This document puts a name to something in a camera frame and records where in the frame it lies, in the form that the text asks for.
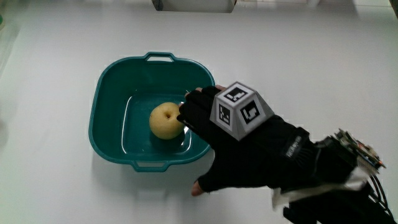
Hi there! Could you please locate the person's right hand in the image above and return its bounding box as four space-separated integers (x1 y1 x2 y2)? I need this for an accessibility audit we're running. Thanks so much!
176 81 317 197

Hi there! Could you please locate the yellow pear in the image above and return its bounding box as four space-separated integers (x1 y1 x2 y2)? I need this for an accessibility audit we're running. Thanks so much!
149 101 187 141

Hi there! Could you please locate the teal plastic basin plate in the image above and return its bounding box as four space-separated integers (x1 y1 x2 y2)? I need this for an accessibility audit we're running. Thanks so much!
88 51 216 173

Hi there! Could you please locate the person's right forearm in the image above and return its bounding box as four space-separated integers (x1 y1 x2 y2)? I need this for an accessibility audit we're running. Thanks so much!
271 128 398 224

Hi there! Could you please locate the white box with grey edge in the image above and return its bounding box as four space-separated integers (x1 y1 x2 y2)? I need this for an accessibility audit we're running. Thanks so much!
151 0 238 14

